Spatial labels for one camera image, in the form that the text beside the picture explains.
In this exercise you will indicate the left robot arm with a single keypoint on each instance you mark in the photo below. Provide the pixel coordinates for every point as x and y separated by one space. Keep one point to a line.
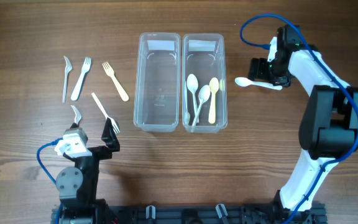
77 185

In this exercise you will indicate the thin clear plastic fork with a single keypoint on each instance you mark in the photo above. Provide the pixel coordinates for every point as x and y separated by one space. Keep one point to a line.
68 68

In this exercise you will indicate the white thick-handled spoon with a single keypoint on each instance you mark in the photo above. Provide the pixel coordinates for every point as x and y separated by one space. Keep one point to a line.
244 82

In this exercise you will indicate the clear plastic container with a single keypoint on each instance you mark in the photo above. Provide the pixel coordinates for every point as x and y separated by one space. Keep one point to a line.
203 55
157 89

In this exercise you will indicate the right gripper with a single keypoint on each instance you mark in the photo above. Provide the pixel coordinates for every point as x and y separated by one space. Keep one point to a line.
260 69

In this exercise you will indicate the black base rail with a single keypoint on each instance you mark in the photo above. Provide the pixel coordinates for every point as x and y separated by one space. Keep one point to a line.
244 214

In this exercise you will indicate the yellow plastic spoon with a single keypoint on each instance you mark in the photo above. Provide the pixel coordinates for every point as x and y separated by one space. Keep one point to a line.
214 87

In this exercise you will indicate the beige wooden fork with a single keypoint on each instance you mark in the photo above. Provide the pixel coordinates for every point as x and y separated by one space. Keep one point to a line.
111 73

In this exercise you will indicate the white slim plastic fork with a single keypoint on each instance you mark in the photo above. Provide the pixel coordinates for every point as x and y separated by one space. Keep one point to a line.
101 107

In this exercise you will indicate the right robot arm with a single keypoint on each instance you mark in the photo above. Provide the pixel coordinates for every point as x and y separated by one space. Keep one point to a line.
328 130

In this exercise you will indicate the right clear plastic container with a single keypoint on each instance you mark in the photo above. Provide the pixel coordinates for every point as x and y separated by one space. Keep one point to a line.
203 55

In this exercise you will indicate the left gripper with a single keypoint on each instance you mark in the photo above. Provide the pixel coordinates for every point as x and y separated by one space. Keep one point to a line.
96 152

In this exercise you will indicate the left clear plastic container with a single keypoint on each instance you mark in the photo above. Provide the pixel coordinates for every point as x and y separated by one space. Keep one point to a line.
157 89

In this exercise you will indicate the white slim spoon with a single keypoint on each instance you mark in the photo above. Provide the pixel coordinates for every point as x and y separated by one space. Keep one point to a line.
203 96

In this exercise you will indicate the white small spoon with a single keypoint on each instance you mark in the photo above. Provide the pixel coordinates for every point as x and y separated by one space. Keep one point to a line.
192 85

